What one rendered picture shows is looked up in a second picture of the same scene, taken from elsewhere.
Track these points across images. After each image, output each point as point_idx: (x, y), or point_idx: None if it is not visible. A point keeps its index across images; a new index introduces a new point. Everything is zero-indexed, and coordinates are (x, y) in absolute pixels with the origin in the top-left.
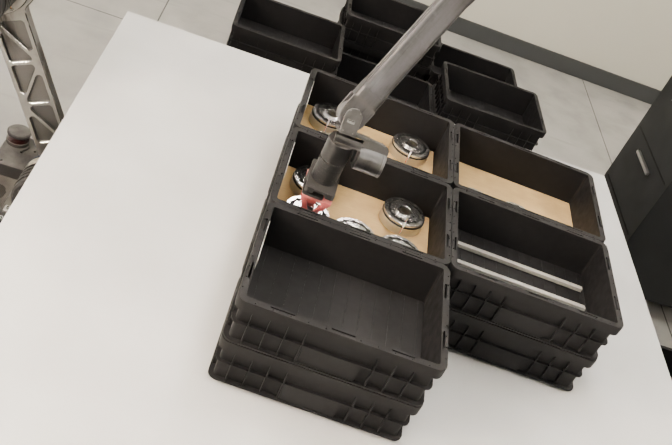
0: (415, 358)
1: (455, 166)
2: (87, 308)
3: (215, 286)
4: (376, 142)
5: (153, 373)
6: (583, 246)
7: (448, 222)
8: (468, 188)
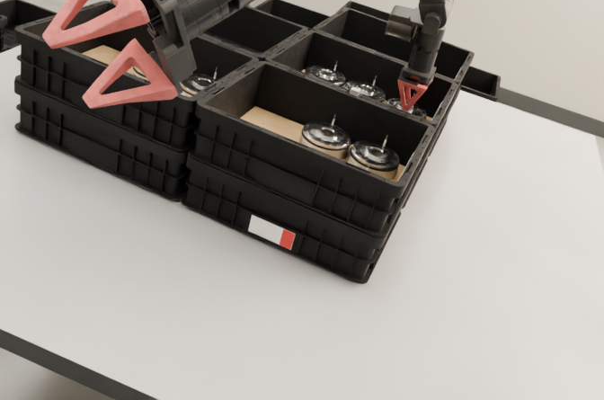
0: (364, 13)
1: (243, 68)
2: (528, 165)
3: (445, 161)
4: (407, 7)
5: (477, 131)
6: None
7: (291, 43)
8: (244, 54)
